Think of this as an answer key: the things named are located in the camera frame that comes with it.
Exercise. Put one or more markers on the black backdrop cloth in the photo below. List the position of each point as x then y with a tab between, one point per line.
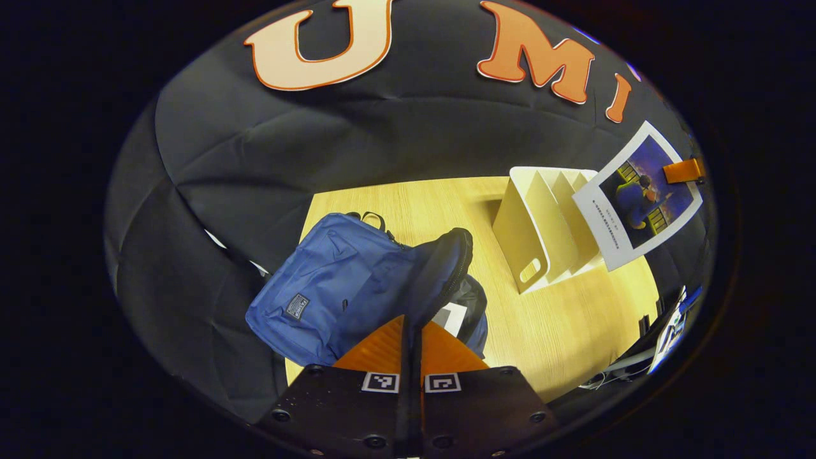
382	140

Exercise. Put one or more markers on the white bookshelf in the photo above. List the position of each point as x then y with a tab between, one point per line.
529	236

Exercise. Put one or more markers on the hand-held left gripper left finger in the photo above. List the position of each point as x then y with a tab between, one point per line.
338	408

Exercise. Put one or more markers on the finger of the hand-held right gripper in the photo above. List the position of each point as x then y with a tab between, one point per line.
682	171

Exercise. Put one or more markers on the blue white cover book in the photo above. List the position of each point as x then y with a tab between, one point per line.
637	191

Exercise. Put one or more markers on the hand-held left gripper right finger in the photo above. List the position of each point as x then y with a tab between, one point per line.
484	408

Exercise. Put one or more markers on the blue schoolbag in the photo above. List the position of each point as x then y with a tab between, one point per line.
331	287

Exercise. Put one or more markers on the black cloth panel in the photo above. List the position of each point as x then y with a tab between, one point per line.
191	306

